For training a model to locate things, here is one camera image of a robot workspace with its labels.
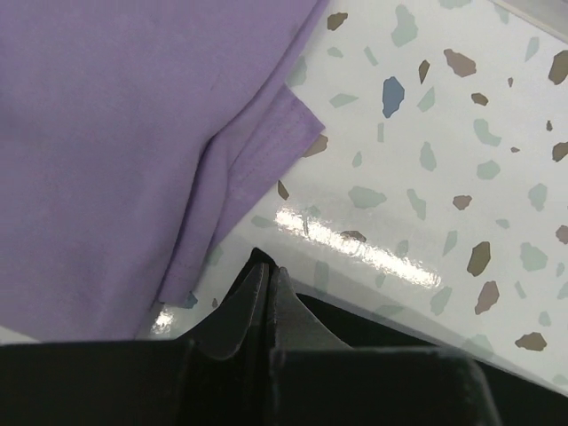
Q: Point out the black t shirt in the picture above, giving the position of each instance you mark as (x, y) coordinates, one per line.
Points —
(518, 401)

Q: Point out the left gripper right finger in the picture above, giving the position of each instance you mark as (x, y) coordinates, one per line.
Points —
(315, 378)

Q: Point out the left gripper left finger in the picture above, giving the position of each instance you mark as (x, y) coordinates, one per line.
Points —
(213, 374)

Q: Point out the folded purple t shirt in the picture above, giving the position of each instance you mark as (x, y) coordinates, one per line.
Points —
(134, 136)

